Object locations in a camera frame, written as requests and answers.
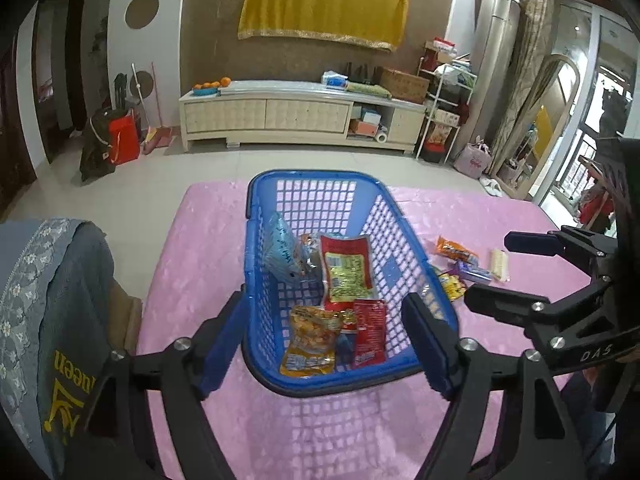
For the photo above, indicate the cardboard box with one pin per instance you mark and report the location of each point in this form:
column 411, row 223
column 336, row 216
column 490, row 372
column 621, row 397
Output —
column 405, row 87

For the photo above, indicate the silver tower air conditioner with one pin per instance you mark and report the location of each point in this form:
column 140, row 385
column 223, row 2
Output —
column 492, row 60

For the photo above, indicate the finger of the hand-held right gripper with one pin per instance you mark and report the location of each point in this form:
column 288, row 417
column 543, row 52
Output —
column 530, row 242
column 500, row 300

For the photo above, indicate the glass balcony door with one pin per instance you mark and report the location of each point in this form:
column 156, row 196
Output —
column 590, row 35

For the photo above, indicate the arched mirror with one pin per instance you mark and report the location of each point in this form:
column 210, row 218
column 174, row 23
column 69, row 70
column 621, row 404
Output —
column 550, row 110

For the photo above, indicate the grey chair cover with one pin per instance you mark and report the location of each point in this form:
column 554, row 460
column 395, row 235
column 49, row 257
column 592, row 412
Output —
column 60, row 310

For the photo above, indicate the red garment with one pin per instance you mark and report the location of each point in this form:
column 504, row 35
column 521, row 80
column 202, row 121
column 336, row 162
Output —
column 597, row 207

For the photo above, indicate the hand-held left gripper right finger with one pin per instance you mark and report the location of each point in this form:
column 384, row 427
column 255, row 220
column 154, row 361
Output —
column 425, row 345

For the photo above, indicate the orange printed box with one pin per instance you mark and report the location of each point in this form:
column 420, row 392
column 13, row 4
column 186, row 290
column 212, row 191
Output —
column 439, row 136

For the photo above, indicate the pink quilted tablecloth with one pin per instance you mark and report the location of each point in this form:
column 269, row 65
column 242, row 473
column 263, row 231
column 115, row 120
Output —
column 200, row 260

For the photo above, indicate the dark wooden door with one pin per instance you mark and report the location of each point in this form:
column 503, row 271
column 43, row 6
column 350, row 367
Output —
column 15, row 160

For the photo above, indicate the pink broom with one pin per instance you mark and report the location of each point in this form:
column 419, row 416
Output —
column 157, row 140

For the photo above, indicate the yellow green-tipped snack packet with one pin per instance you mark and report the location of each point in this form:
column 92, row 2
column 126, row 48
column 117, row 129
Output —
column 452, row 287

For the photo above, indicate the cream television cabinet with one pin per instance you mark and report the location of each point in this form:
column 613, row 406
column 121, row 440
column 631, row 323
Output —
column 225, row 120

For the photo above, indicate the small red snack packet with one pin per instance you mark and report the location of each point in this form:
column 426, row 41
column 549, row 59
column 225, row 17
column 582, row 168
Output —
column 370, row 330

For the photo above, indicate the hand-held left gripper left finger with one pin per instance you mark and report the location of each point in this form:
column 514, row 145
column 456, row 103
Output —
column 222, row 350

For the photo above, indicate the dark bag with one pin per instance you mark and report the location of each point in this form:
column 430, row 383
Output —
column 95, row 150

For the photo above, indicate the purple snack packet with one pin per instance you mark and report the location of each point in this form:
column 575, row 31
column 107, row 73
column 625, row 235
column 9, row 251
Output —
column 472, row 272

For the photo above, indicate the yellow peanut snack packet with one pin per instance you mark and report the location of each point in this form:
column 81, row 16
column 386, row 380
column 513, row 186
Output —
column 310, row 335

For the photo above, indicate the round brown wall plaque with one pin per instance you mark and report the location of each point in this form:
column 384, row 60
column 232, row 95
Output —
column 145, row 80
column 142, row 10

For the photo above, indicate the white slipper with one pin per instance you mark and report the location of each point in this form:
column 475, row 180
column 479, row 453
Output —
column 495, row 189
column 486, row 183

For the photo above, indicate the large red snack packet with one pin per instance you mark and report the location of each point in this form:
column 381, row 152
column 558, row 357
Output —
column 347, row 270

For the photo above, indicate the red gift box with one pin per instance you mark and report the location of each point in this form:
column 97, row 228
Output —
column 443, row 45

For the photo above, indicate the white storage rack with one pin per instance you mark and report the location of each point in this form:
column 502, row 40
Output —
column 434, row 125

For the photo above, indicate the yellow cloth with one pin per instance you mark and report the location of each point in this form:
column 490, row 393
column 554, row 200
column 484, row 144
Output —
column 325, row 5

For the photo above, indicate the blue plastic basket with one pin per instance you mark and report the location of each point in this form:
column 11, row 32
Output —
column 310, row 176

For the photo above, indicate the blue tissue box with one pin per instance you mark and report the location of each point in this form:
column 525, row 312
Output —
column 334, row 80

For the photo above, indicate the orange sausage snack packet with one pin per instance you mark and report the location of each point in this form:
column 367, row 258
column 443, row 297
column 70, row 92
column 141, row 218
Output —
column 452, row 249

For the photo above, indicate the white mop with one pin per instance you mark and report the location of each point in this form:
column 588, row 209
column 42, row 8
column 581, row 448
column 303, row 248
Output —
column 136, row 87

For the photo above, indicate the dark wooden door frame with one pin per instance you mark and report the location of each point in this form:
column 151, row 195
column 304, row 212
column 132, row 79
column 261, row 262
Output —
column 80, row 60

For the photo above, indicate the wooden drying rack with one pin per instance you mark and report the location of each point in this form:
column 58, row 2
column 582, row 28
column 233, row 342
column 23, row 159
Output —
column 592, row 167

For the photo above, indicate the red bag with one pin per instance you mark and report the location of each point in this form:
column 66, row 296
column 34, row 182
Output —
column 124, row 140

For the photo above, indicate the pale cracker snack packet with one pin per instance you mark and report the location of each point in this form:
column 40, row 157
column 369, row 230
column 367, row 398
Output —
column 500, row 265

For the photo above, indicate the green cushion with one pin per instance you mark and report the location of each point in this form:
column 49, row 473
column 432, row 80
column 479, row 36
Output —
column 367, row 89

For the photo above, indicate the plate of oranges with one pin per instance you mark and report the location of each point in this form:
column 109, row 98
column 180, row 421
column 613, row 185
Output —
column 205, row 91

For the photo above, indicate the pink bag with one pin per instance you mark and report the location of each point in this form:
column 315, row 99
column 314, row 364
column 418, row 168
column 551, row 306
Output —
column 472, row 162

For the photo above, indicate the white paper roll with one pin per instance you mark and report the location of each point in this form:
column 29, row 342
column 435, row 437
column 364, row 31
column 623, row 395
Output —
column 382, row 137

